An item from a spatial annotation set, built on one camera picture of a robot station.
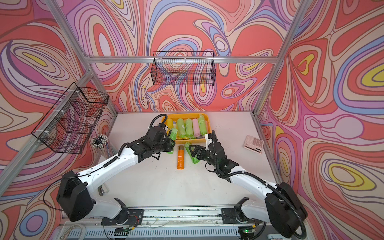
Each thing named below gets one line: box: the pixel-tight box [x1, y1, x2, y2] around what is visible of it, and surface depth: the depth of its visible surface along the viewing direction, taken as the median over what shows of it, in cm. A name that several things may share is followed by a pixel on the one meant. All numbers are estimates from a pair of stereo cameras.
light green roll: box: [185, 118, 194, 139], surface depth 101 cm
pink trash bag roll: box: [192, 118, 201, 138], surface depth 101 cm
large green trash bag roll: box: [198, 114, 208, 136], surface depth 103 cm
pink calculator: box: [243, 135, 264, 154], surface depth 101 cm
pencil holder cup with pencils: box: [91, 134, 111, 158], surface depth 85 cm
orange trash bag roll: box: [177, 145, 185, 170], surface depth 93 cm
